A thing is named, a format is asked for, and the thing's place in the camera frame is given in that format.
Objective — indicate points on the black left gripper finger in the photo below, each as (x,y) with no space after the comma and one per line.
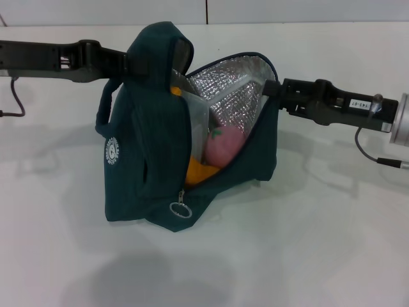
(124,62)

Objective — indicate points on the clear blue-rimmed food container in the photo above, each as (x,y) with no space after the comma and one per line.
(198,128)

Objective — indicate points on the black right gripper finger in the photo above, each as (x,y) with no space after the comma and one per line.
(294,92)

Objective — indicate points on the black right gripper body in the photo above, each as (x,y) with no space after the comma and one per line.
(351,108)

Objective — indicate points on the dark teal insulated lunch bag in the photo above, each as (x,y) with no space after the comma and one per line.
(143,144)

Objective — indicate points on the pink peach toy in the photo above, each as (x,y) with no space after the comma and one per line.
(223,147)

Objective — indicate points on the yellow banana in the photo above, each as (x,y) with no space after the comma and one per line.
(198,172)

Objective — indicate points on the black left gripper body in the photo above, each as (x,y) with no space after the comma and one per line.
(32,57)

